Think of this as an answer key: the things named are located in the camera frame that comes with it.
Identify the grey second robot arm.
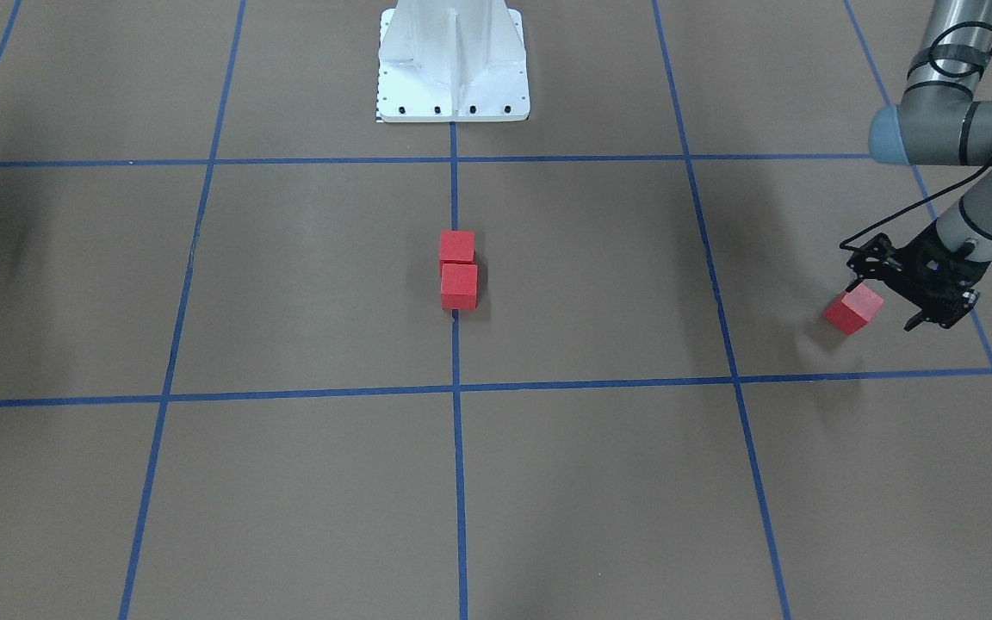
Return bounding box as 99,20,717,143
840,1,992,331

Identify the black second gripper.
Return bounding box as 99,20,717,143
846,224,991,332

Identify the red block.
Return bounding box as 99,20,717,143
440,263,480,311
822,283,884,335
438,229,476,266

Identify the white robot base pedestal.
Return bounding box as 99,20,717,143
375,1,531,123

